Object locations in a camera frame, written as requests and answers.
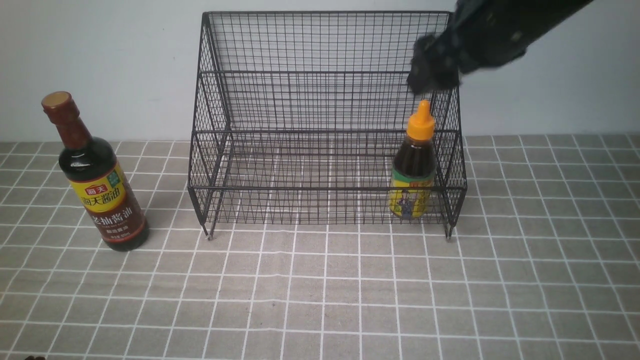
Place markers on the dark soy sauce bottle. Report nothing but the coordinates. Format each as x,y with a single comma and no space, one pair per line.
91,166

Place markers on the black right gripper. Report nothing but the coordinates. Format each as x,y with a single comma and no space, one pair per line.
434,64

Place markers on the orange-capped seasoning bottle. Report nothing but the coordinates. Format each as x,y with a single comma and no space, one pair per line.
413,167

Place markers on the black wire mesh shelf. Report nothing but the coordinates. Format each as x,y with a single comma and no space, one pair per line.
298,115

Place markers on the grey checkered tablecloth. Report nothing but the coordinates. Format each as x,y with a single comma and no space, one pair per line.
542,265

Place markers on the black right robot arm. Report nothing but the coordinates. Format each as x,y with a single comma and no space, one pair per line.
483,34

